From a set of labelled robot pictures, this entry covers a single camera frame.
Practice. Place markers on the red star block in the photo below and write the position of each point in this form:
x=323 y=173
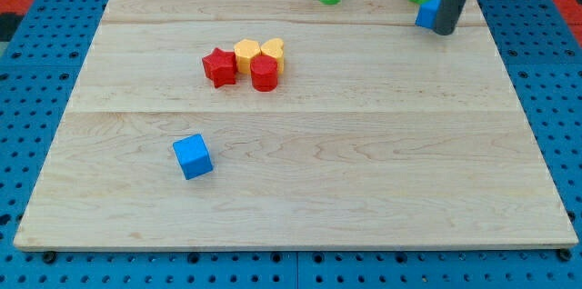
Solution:
x=220 y=67

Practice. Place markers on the red cylinder block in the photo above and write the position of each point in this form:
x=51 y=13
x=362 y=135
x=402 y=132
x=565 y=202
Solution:
x=264 y=74

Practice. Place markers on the yellow heart block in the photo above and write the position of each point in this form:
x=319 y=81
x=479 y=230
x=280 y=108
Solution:
x=275 y=48

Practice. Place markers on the yellow hexagon block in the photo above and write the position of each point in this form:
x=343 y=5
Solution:
x=245 y=51

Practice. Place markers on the wooden board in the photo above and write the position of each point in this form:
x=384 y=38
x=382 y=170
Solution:
x=380 y=136

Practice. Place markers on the blue cube block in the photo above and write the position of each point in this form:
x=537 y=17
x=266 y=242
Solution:
x=193 y=156

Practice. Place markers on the blue block behind rod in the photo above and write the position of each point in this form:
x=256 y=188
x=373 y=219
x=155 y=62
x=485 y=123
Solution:
x=427 y=13

